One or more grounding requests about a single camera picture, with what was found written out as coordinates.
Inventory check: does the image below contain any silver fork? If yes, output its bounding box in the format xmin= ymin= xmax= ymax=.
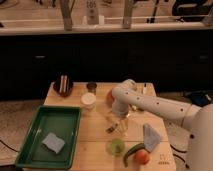
xmin=106 ymin=123 xmax=119 ymax=134

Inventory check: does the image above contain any white cup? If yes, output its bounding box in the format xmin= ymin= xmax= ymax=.
xmin=81 ymin=92 xmax=96 ymax=109

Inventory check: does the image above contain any small dark cup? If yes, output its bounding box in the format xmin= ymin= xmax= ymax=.
xmin=86 ymin=82 xmax=97 ymax=93

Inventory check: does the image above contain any knife on table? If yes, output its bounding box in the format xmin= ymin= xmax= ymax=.
xmin=142 ymin=83 xmax=147 ymax=94

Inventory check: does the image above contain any green cup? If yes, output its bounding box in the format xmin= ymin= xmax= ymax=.
xmin=106 ymin=138 xmax=125 ymax=156

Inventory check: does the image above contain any green plastic tray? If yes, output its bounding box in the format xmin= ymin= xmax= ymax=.
xmin=15 ymin=106 xmax=81 ymax=169

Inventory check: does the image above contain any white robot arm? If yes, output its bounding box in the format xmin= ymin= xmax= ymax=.
xmin=112 ymin=79 xmax=213 ymax=171

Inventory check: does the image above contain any blue sponge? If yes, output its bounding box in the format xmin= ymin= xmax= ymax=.
xmin=42 ymin=133 xmax=65 ymax=154

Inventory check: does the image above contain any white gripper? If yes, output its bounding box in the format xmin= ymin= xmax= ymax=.
xmin=112 ymin=100 xmax=129 ymax=118

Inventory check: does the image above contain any orange fruit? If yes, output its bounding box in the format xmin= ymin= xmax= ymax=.
xmin=106 ymin=90 xmax=114 ymax=105

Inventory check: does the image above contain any blue folded cloth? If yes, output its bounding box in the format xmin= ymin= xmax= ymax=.
xmin=143 ymin=123 xmax=161 ymax=152

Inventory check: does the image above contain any orange tomato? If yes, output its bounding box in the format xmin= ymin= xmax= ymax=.
xmin=134 ymin=149 xmax=150 ymax=165

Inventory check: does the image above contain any green cucumber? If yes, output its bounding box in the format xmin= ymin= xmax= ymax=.
xmin=123 ymin=143 xmax=145 ymax=167

